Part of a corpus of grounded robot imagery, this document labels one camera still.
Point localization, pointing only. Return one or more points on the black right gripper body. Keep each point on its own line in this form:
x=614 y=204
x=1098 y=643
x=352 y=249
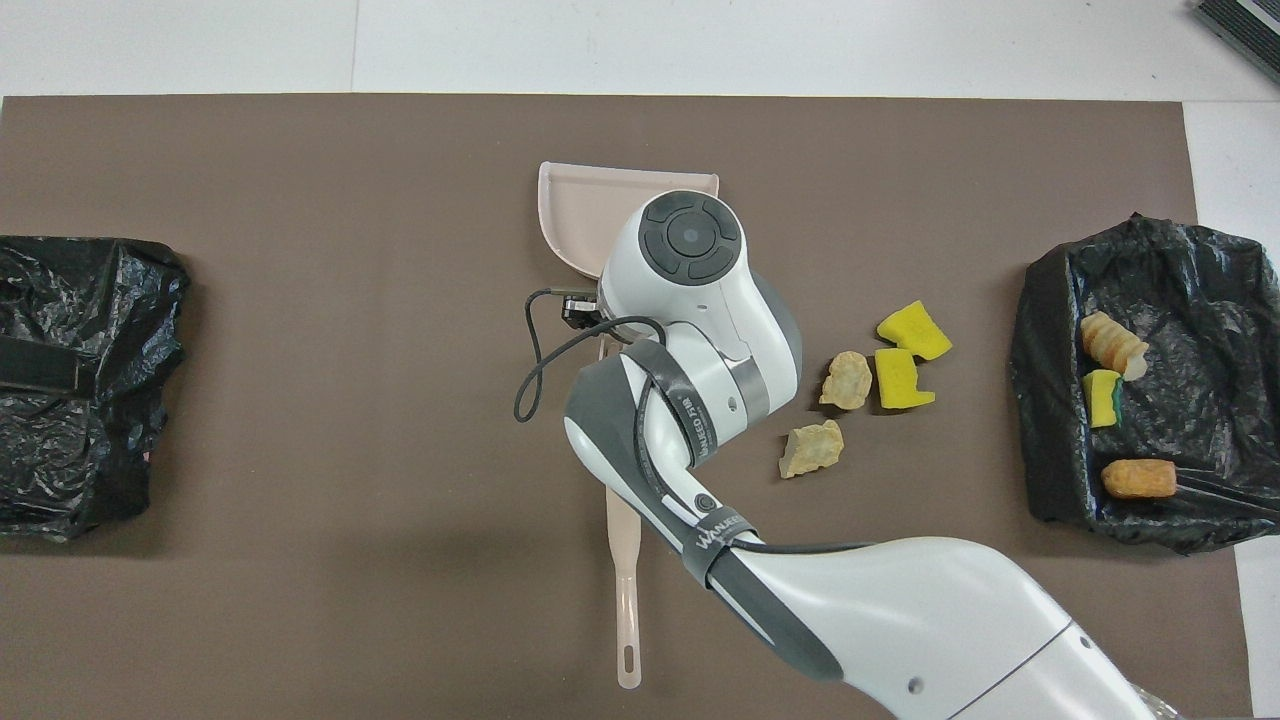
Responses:
x=582 y=308

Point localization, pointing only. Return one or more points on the beige plastic dustpan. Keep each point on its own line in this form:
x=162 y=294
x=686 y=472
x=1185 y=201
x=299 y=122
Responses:
x=580 y=210

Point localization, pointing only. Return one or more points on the beige brush black bristles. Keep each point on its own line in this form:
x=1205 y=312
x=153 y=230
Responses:
x=625 y=560

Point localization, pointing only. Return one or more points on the pale yellow foam chunk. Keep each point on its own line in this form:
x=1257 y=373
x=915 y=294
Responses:
x=846 y=381
x=812 y=449

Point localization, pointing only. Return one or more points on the yellow sponge piece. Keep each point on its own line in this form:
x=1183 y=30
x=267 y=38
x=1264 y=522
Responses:
x=903 y=380
x=914 y=331

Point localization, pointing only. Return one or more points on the yellow sponge green scouring side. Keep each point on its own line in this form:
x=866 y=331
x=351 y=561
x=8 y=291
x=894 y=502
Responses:
x=1100 y=397

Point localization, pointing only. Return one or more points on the striped croissant bread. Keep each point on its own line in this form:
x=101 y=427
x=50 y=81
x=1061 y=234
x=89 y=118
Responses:
x=1112 y=344

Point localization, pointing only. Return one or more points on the brown bread bun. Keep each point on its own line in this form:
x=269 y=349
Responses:
x=1139 y=479

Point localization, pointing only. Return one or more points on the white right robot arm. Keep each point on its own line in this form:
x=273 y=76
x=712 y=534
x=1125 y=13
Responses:
x=700 y=330

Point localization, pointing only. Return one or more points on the black bag lined bin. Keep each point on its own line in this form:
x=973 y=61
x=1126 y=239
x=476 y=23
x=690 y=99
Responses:
x=80 y=400
x=1190 y=290

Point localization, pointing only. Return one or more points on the brown table mat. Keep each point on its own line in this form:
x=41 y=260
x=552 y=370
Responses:
x=300 y=300

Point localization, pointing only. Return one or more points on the dark ribbed grille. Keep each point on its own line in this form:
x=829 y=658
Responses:
x=1245 y=25

